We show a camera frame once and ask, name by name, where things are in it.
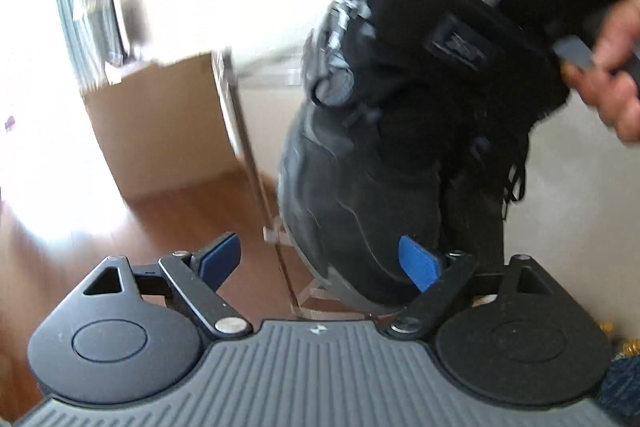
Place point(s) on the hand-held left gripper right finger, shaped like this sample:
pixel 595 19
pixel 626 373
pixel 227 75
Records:
pixel 420 265

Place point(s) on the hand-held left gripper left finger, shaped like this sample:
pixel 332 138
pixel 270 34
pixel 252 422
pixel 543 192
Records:
pixel 220 257

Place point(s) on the metal shoe rack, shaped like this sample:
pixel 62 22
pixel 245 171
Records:
pixel 255 187

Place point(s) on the black high-top sneaker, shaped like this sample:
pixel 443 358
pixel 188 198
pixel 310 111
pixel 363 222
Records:
pixel 380 167

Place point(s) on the person's right hand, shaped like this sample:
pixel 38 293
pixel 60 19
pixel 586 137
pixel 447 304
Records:
pixel 617 72

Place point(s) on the cardboard box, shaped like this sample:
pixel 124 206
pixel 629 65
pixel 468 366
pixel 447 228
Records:
pixel 165 132

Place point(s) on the blue knitted cloth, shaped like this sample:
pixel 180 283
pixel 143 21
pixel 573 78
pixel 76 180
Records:
pixel 620 387

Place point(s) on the grey curtain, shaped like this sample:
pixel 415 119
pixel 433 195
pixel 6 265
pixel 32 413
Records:
pixel 85 17

